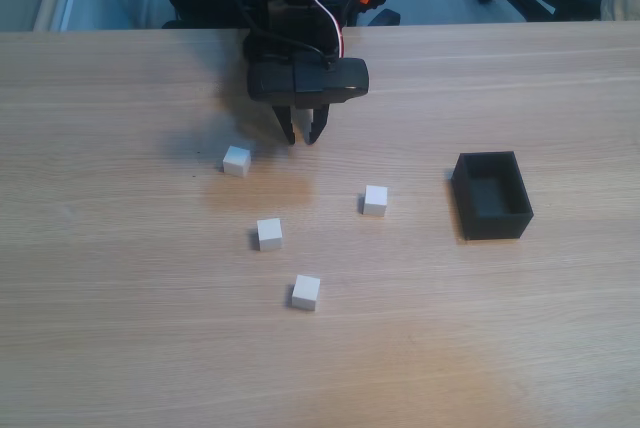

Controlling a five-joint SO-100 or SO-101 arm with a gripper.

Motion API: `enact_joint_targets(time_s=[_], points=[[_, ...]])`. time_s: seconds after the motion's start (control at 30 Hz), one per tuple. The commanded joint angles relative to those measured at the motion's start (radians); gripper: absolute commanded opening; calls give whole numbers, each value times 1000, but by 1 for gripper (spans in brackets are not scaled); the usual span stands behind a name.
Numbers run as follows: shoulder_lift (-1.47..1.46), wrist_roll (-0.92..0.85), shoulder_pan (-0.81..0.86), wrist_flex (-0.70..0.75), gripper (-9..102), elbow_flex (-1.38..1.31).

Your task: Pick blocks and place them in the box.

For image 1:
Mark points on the white cube block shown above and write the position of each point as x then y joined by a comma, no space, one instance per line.
270,234
306,292
236,160
375,200

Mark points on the black open box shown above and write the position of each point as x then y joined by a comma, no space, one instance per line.
495,228

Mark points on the black oval webcam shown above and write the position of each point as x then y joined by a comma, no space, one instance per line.
310,80

